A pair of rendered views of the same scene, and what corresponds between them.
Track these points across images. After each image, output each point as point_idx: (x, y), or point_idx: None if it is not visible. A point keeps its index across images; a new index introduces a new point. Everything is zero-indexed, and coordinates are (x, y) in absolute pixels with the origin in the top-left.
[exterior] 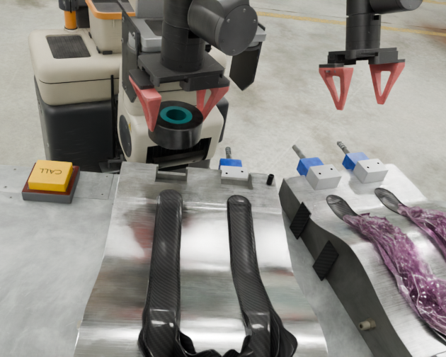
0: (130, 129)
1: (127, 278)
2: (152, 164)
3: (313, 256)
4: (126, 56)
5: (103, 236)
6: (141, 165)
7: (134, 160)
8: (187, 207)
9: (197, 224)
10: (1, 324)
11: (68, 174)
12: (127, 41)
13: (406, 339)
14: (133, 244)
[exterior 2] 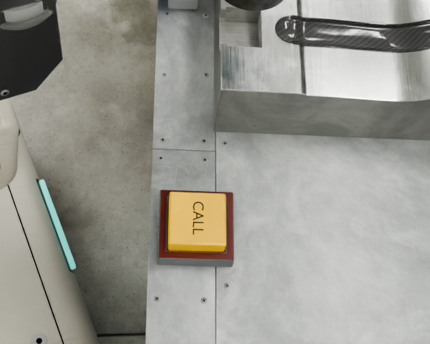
0: None
1: None
2: (223, 50)
3: None
4: None
5: (291, 149)
6: (226, 64)
7: (14, 166)
8: (305, 12)
9: (332, 3)
10: None
11: (200, 192)
12: (8, 24)
13: None
14: (376, 71)
